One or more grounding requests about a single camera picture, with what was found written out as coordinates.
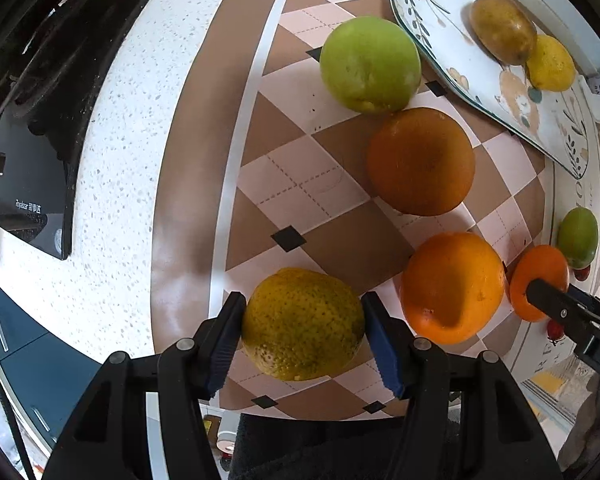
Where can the brown checkered counter mat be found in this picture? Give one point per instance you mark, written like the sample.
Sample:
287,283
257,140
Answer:
290,185

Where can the floral oval plate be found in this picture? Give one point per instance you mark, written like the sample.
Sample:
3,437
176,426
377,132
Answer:
445,35

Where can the small green apple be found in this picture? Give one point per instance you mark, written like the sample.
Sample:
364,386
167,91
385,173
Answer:
577,237

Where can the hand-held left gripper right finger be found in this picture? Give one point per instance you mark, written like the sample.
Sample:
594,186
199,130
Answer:
385,355

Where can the yellow lemon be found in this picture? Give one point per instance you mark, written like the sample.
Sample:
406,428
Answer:
552,65

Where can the blue cabinet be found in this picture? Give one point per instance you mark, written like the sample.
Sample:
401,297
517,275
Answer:
10,320

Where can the dark reddish orange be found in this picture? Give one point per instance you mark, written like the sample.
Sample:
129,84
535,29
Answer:
420,160

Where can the brownish round fruit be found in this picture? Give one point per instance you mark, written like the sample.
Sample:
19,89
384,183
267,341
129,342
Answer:
502,27

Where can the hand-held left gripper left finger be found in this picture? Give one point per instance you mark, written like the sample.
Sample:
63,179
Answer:
225,342

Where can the black glass cooktop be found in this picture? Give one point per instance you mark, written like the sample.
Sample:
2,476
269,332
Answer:
25,220

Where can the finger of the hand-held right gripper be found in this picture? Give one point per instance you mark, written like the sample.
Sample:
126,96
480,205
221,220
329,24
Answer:
555,302

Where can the bright orange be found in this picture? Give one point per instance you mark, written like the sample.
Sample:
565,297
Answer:
535,270
452,287

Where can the red cherry tomato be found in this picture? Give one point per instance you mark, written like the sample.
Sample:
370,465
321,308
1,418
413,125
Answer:
555,329
581,273

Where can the green citrus fruit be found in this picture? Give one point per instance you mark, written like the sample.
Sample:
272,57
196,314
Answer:
370,67

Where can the yellow-green mottled orange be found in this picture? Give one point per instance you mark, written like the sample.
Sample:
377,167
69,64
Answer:
302,322

